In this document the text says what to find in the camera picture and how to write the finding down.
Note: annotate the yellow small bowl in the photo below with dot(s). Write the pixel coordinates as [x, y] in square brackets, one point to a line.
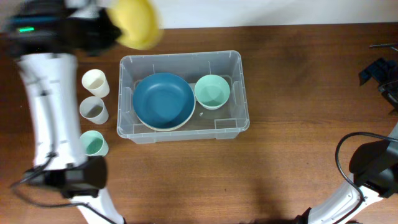
[138, 22]

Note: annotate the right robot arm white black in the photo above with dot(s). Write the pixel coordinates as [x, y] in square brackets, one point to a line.
[372, 177]

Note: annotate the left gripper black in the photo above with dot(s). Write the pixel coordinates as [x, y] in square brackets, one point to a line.
[115, 33]

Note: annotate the mint green cup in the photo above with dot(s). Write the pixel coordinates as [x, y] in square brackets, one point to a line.
[94, 143]

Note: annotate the dark blue large bowl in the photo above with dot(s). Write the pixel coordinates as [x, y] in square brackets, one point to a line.
[163, 101]

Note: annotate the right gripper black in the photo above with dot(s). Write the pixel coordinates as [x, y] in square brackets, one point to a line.
[377, 70]

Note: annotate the white small bowl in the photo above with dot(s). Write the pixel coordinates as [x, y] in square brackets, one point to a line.
[212, 107]

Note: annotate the grey cup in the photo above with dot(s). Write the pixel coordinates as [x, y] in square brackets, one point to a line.
[93, 109]

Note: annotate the cream white cup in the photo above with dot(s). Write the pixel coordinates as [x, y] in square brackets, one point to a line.
[96, 83]

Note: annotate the clear plastic storage container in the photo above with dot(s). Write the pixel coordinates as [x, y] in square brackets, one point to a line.
[224, 123]

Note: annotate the mint green small bowl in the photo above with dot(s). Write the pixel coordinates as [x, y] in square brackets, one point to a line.
[212, 90]

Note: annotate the cream large bowl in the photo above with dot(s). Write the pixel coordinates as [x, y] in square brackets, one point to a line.
[172, 128]

